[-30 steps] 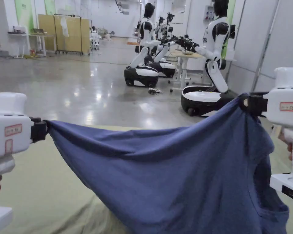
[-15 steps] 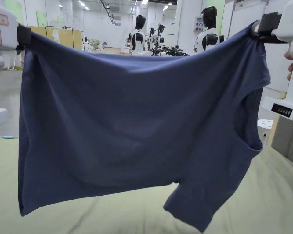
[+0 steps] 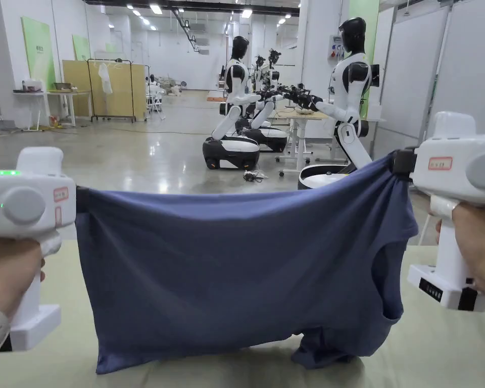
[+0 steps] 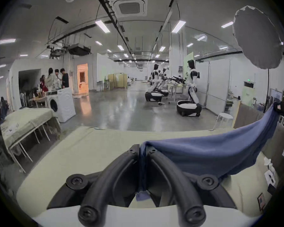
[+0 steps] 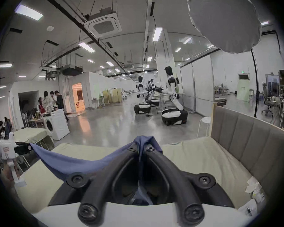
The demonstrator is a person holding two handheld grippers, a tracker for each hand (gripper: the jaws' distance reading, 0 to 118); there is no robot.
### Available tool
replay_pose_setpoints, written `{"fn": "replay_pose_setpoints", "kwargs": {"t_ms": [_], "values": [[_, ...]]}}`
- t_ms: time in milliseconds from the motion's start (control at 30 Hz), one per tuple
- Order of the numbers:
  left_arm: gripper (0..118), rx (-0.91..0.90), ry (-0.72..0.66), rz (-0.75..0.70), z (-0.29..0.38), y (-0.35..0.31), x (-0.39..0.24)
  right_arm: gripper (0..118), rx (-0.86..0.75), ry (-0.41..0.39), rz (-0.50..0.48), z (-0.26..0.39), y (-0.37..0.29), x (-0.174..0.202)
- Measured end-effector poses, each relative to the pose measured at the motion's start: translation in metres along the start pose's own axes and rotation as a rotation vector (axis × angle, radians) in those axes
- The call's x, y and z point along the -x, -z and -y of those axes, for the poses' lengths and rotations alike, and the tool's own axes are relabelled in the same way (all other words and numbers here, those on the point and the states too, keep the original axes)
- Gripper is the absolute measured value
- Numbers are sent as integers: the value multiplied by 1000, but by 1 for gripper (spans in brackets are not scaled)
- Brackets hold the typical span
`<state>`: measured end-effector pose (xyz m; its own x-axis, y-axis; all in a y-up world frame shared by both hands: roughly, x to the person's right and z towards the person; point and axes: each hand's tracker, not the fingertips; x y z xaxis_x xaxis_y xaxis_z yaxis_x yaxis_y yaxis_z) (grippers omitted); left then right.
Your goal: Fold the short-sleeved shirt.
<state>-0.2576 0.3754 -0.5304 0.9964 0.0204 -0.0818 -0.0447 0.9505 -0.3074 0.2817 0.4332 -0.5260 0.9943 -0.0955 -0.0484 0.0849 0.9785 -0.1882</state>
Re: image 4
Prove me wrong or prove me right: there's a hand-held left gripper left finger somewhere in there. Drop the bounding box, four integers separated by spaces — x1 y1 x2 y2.
47 144 141 225

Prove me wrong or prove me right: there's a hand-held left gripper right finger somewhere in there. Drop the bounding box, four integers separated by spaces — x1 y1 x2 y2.
142 148 237 225

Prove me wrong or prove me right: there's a dark blue shirt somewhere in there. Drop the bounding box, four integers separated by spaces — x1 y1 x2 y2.
136 101 281 202

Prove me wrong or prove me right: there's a padded brown headboard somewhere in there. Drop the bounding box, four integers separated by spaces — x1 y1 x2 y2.
234 102 284 175

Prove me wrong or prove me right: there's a round white stool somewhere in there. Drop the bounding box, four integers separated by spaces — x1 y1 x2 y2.
217 112 234 129

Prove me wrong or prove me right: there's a white box with black print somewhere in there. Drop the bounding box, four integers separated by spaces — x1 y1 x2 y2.
264 170 277 184

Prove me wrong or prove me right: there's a grey umbrella lamp on stand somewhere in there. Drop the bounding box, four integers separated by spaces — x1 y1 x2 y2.
232 5 284 114

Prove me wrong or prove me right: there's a small black box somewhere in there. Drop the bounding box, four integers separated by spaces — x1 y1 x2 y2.
267 183 277 196

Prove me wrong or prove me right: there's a white washing machine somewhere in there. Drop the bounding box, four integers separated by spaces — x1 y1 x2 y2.
45 87 76 123

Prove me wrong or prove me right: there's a wooden folding screen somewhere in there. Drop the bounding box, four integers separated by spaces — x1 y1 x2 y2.
108 73 128 89

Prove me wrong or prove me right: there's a white and black humanoid robot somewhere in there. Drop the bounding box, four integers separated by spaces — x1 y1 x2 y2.
145 64 170 102
173 60 202 117

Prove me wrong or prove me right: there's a small card with dark print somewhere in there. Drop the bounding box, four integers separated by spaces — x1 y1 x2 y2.
257 193 267 210

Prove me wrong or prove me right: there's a table under pale sheet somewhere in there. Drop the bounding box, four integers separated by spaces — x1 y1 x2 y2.
0 107 62 174

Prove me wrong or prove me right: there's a group of people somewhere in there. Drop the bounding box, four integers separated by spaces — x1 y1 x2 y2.
39 68 70 92

